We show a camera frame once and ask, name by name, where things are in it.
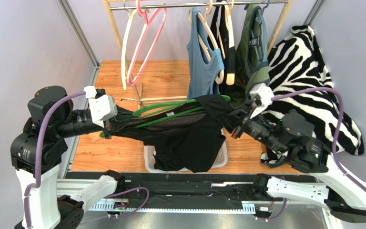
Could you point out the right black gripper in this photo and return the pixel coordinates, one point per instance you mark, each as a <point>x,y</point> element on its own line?
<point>239,123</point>

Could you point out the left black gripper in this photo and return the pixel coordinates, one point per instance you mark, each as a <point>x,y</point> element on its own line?
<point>107,126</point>

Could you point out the green plastic hanger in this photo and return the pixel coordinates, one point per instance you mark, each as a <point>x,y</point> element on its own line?
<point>166,106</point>

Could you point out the black tank top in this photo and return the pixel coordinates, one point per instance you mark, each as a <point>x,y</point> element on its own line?
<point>208,111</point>

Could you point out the blue tank top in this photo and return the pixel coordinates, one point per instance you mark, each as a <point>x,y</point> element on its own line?
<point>205,64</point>

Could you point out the light wooden hanger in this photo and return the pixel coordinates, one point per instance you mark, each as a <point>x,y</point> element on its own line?
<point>225,37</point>

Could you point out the cream plastic hanger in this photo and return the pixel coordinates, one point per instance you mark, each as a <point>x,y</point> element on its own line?
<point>127,67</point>

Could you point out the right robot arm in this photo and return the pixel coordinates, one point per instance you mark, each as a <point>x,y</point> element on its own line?
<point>339,192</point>

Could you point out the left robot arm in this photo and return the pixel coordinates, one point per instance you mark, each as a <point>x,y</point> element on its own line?
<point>36,155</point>

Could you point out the olive green tank top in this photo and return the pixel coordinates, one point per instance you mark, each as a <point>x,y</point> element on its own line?
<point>248,76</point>

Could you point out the teal plastic hanger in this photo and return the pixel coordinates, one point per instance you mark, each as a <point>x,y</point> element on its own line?
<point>255,35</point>

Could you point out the white plastic basket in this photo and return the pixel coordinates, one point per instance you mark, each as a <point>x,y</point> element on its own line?
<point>222,158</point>

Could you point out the zebra print blanket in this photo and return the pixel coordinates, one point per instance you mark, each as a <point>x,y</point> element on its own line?
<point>296,63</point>

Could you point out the wooden clothes rack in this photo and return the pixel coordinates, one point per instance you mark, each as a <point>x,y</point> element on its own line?
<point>173,92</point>

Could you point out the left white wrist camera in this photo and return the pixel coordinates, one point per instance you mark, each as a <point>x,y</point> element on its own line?
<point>102,106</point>

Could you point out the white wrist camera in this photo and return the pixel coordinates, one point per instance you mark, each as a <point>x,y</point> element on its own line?
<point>102,106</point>
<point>261,97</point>

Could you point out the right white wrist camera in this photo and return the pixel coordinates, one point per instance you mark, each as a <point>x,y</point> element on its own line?
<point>261,97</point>

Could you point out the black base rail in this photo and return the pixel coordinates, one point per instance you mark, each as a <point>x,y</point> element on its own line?
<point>187,191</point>

